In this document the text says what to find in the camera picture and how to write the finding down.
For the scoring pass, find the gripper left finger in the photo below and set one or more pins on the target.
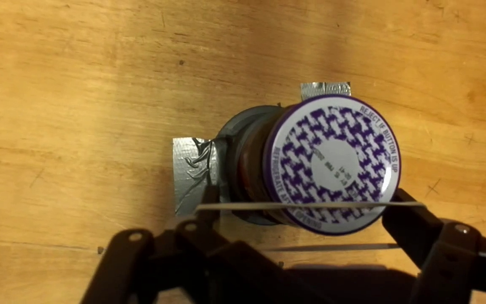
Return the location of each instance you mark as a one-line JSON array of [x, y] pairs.
[[133, 261]]

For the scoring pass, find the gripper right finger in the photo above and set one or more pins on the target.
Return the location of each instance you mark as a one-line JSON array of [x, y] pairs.
[[454, 253]]

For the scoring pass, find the glass bottle with purple lid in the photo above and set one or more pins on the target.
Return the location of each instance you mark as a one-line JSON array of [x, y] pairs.
[[323, 164]]

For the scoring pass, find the purple and white lid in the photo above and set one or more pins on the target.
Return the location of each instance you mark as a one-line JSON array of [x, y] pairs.
[[336, 160]]

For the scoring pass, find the grey duct tape piece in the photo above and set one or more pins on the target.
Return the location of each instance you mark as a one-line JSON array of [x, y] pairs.
[[323, 89], [190, 173]]

